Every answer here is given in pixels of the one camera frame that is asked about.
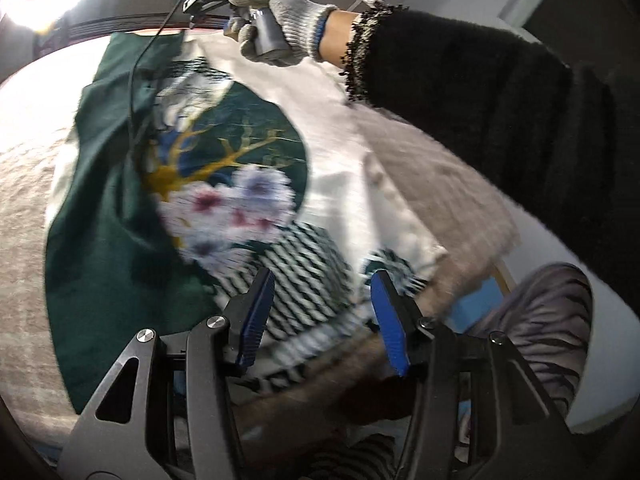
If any green white floral garment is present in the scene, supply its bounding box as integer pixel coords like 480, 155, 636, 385
44, 34, 445, 411

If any black fuzzy sleeve forearm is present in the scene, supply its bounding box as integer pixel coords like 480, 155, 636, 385
318, 8, 639, 308

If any grey knit gloved hand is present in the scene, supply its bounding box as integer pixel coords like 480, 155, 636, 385
229, 0, 337, 67

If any grey striped trouser leg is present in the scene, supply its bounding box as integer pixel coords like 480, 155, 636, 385
465, 262, 593, 416

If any beige knitted bed cover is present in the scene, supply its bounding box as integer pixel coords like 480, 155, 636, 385
1, 34, 516, 448

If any thin black cable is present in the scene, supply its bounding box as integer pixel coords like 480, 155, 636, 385
127, 0, 227, 151

